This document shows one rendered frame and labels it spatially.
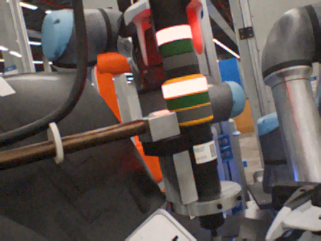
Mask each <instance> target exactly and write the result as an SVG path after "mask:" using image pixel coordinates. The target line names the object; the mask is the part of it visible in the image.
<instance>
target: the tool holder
mask: <svg viewBox="0 0 321 241"><path fill-rule="evenodd" d="M142 119H143V121H144V122H145V127H146V132H145V134H143V135H139V136H138V140H139V142H141V143H142V146H143V153H144V155H145V156H157V157H158V159H159V164H160V171H161V173H162V176H163V183H164V188H165V191H166V198H167V200H168V201H170V202H172V203H173V207H174V209H175V211H176V212H177V213H179V214H183V215H186V216H204V215H208V214H216V213H218V212H223V211H225V210H228V209H231V208H232V207H235V206H236V205H237V204H239V203H240V202H241V200H242V199H243V195H242V192H241V186H240V185H239V184H237V183H236V182H232V181H221V188H222V190H221V191H219V193H215V194H212V195H209V196H206V197H198V195H197V192H196V185H195V183H194V177H193V170H192V168H191V160H190V158H189V152H188V150H190V149H191V146H190V143H189V138H188V134H181V133H180V131H179V127H178V121H177V115H176V113H175V112H172V113H165V114H163V115H157V116H150V117H148V116H147V117H144V118H142Z"/></svg>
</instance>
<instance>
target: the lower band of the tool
mask: <svg viewBox="0 0 321 241"><path fill-rule="evenodd" d="M201 77H205V76H204V75H201V74H197V75H189V76H185V77H179V78H177V79H172V80H166V81H165V82H164V84H163V86H165V85H169V84H173V83H176V82H183V81H185V80H192V79H198V78H201ZM207 90H208V89H207ZM207 90H200V91H196V92H192V93H186V94H183V95H190V94H193V93H199V92H202V91H207ZM183 95H176V96H173V97H168V98H174V97H181V96H183ZM168 98H165V99H168ZM207 104H211V102H209V103H206V104H201V105H195V106H193V107H190V108H197V107H199V106H202V105H207ZM190 108H183V109H177V110H172V111H169V112H173V111H180V110H185V109H190ZM212 118H213V115H212V116H209V117H207V118H202V119H199V120H193V121H190V122H184V123H179V124H178V127H179V128H182V127H185V126H193V125H196V124H198V123H204V122H208V121H210V120H212Z"/></svg>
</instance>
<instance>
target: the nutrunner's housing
mask: <svg viewBox="0 0 321 241"><path fill-rule="evenodd" d="M179 131H180V133H181V134H188V138H189V143H190V146H191V149H190V150H188V152H189V158H190V160H191V168H192V170H193V177H194V183H195V185H196V192H197V195H198V197H206V196H209V195H212V194H215V193H219V191H221V190H222V188H221V181H220V178H219V171H218V169H217V166H218V165H219V163H218V161H217V155H216V147H215V145H214V138H213V136H212V130H211V123H210V121H208V122H204V123H198V124H196V125H193V126H185V127H182V128H179ZM198 219H199V224H200V227H201V228H204V229H205V230H216V229H218V228H220V227H221V226H222V225H223V224H224V223H225V220H224V213H223V212H218V213H216V214H208V215H204V216H198Z"/></svg>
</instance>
